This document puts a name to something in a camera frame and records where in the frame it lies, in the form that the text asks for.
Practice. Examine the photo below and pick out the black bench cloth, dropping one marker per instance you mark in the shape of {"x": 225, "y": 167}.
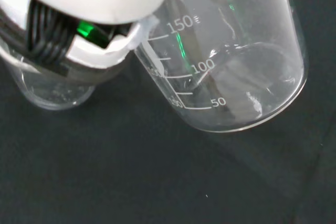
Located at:
{"x": 105, "y": 169}

